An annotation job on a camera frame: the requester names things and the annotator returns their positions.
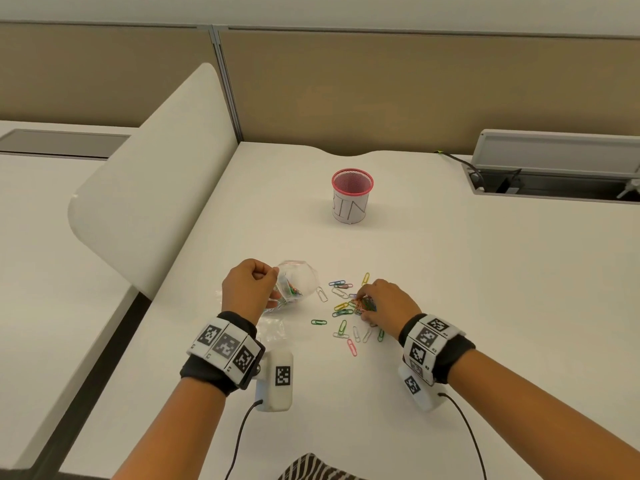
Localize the person's left hand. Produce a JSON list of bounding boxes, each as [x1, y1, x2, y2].
[[221, 259, 281, 326]]

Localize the person's right hand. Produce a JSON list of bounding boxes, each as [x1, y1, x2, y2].
[[357, 279, 424, 340]]

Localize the clear plastic container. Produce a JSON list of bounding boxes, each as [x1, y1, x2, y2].
[[266, 260, 320, 313]]

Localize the person's left forearm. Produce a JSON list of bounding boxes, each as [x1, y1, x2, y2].
[[112, 377, 227, 480]]

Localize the person's right forearm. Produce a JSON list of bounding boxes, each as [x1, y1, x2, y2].
[[446, 349, 640, 480]]

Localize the scattered coloured paper clips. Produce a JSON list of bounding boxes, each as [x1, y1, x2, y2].
[[310, 272, 386, 358]]

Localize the clear plastic bag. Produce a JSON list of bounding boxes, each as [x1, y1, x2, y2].
[[215, 289, 289, 346]]

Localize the black right wristband with markers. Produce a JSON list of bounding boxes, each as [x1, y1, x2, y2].
[[398, 314, 477, 386]]

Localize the black wristband with markers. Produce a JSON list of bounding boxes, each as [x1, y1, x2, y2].
[[398, 314, 477, 386], [180, 311, 266, 397]]

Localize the black left wristband with markers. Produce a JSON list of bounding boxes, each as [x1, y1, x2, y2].
[[180, 311, 266, 397]]

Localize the pink mesh pen cup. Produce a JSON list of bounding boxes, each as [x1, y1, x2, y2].
[[331, 168, 375, 225]]

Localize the white desk divider panel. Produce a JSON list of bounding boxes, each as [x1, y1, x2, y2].
[[68, 63, 240, 301]]

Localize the striped black white clothing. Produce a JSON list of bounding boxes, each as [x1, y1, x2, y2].
[[277, 453, 369, 480]]

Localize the beige partition panel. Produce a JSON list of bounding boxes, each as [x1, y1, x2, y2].
[[0, 22, 222, 128], [217, 29, 640, 157]]

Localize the grey flat desk cover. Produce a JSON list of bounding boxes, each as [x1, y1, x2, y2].
[[0, 128, 132, 161]]

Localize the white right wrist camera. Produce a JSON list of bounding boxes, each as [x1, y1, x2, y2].
[[398, 364, 447, 412]]

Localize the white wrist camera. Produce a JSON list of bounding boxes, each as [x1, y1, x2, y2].
[[253, 349, 295, 413], [398, 364, 447, 412]]

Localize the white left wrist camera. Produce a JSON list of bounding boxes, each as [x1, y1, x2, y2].
[[253, 349, 295, 413]]

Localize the black right camera cable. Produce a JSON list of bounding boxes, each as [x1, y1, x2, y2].
[[437, 392, 489, 480]]

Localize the black camera cable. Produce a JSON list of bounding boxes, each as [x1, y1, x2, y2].
[[437, 392, 489, 480], [223, 399, 265, 480]]

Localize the black left camera cable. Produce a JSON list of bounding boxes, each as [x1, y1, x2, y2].
[[223, 399, 265, 480]]

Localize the black desk cable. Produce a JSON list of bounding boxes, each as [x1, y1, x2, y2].
[[434, 150, 486, 191]]

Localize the grey metal partition post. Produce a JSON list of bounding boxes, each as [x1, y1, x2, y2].
[[196, 24, 244, 143]]

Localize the grey cable tray lid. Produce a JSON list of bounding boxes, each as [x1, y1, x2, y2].
[[472, 129, 640, 178]]

